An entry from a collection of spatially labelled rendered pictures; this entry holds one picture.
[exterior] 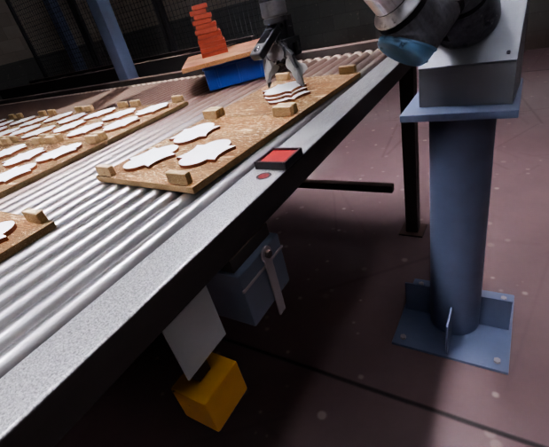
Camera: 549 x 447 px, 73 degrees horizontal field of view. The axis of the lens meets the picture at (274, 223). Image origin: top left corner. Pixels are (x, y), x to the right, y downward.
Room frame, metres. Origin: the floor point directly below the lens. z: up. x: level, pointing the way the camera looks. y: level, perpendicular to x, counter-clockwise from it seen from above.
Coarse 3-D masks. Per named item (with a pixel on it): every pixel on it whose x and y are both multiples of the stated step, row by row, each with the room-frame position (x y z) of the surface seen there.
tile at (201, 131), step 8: (192, 128) 1.09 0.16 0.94; (200, 128) 1.07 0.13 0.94; (208, 128) 1.04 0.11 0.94; (216, 128) 1.04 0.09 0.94; (176, 136) 1.05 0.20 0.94; (184, 136) 1.03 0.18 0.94; (192, 136) 1.01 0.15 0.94; (200, 136) 0.99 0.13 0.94; (176, 144) 0.99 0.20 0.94; (184, 144) 0.98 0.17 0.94
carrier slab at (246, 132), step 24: (216, 120) 1.15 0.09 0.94; (240, 120) 1.08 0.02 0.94; (264, 120) 1.01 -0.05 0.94; (288, 120) 0.95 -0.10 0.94; (168, 144) 1.02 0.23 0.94; (192, 144) 0.96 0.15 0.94; (240, 144) 0.86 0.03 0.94; (264, 144) 0.86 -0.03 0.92; (120, 168) 0.92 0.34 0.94; (168, 168) 0.83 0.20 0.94; (192, 168) 0.78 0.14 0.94; (216, 168) 0.75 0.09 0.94; (192, 192) 0.68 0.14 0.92
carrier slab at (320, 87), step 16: (288, 80) 1.46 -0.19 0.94; (304, 80) 1.39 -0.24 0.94; (320, 80) 1.32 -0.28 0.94; (336, 80) 1.26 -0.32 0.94; (352, 80) 1.24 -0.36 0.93; (256, 96) 1.33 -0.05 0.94; (304, 96) 1.16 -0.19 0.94; (320, 96) 1.11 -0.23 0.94; (224, 112) 1.22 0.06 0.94; (240, 112) 1.17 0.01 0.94; (256, 112) 1.12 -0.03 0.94; (304, 112) 1.01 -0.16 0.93
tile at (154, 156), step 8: (152, 152) 0.96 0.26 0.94; (160, 152) 0.94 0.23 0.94; (168, 152) 0.92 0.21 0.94; (176, 152) 0.93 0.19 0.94; (136, 160) 0.92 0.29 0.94; (144, 160) 0.91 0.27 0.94; (152, 160) 0.89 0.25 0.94; (160, 160) 0.88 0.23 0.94; (128, 168) 0.88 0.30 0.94; (136, 168) 0.87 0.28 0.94; (144, 168) 0.87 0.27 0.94
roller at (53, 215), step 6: (312, 60) 1.86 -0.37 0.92; (318, 60) 1.86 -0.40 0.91; (96, 186) 0.88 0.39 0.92; (102, 186) 0.88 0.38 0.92; (108, 186) 0.88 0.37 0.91; (84, 192) 0.85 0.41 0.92; (90, 192) 0.85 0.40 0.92; (96, 192) 0.86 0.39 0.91; (78, 198) 0.83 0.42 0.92; (84, 198) 0.83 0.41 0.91; (66, 204) 0.81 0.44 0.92; (72, 204) 0.81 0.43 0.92; (78, 204) 0.81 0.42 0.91; (54, 210) 0.79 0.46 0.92; (60, 210) 0.79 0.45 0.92; (66, 210) 0.79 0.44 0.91; (48, 216) 0.77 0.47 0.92; (54, 216) 0.77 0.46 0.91
